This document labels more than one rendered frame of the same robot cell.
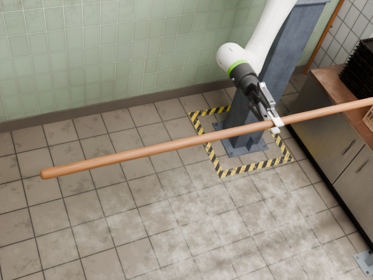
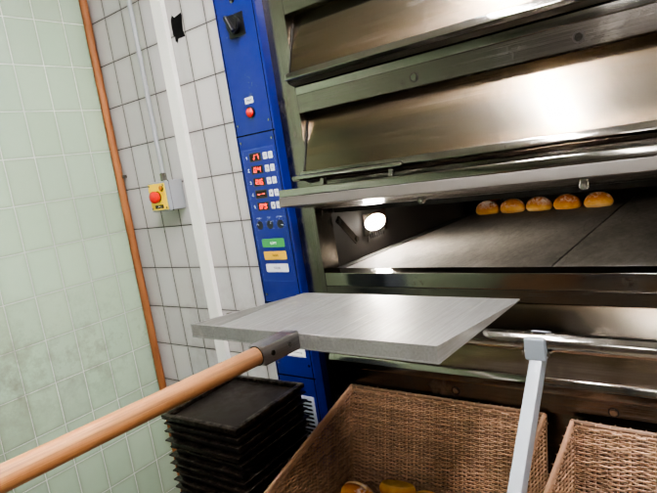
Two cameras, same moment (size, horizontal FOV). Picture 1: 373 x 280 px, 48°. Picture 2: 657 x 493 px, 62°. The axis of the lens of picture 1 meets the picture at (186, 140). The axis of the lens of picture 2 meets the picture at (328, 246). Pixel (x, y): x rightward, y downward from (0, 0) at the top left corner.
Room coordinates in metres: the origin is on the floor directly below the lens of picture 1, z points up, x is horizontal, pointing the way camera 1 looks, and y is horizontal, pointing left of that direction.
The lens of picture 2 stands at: (0.71, -0.92, 1.49)
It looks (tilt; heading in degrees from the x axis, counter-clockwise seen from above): 9 degrees down; 343
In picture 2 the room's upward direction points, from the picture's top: 9 degrees counter-clockwise
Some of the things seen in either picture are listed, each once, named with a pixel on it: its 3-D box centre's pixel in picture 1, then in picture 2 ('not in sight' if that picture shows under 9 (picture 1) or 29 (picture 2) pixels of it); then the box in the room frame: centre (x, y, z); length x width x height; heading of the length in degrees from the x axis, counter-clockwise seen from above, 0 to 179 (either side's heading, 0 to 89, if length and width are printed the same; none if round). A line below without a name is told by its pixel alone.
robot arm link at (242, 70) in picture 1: (244, 76); not in sight; (1.24, -0.15, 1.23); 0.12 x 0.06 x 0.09; 125
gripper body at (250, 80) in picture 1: (252, 90); not in sight; (1.17, -0.19, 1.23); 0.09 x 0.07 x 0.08; 35
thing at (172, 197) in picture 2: not in sight; (166, 195); (2.67, -0.98, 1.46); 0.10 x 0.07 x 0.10; 35
